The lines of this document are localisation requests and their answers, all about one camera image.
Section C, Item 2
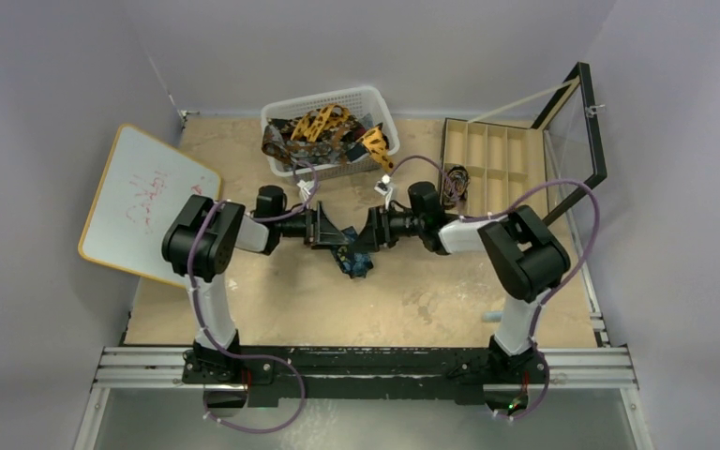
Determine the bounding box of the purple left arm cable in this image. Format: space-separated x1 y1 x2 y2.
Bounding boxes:
186 159 321 437

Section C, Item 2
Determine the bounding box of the yellow framed whiteboard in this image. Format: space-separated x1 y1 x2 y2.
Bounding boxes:
78 124 222 287

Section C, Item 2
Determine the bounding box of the white plastic basket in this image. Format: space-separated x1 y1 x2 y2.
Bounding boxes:
261 85 400 185

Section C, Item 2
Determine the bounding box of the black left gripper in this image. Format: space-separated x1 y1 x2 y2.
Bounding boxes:
274 202 348 250

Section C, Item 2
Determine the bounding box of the rolled cat pattern tie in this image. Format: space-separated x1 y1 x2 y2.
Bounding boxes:
443 165 470 203

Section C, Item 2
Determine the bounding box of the black tie display box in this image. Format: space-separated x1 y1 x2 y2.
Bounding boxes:
439 62 608 217

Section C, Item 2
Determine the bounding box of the dark brown patterned tie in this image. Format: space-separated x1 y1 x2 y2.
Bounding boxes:
262 118 368 168

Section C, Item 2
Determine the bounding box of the aluminium frame rail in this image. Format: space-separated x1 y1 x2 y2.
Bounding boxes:
89 121 639 391

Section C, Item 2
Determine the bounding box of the navy blue shell pattern tie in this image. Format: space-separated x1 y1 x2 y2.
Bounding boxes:
330 246 374 278

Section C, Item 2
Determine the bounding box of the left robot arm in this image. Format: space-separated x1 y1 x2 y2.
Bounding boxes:
161 185 350 383

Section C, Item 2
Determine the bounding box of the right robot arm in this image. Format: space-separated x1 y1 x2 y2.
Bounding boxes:
349 181 570 382

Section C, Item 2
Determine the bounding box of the light blue marker pen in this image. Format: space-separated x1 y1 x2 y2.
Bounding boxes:
482 310 503 323

